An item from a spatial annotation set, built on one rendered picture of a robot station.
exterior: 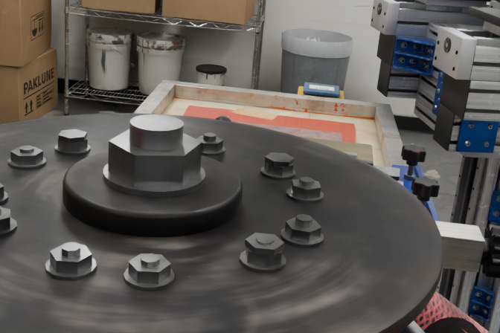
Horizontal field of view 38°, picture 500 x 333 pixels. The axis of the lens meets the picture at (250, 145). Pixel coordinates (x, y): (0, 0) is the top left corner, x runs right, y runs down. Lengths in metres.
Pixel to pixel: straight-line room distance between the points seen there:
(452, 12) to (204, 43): 3.08
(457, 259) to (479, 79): 0.66
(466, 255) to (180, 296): 0.79
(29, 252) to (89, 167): 0.08
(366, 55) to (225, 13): 1.07
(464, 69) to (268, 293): 1.34
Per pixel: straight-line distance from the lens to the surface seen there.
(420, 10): 2.09
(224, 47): 5.00
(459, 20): 2.14
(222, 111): 1.76
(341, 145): 1.27
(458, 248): 1.05
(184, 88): 1.84
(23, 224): 0.35
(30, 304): 0.29
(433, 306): 0.59
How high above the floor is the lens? 1.46
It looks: 19 degrees down
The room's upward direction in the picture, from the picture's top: 5 degrees clockwise
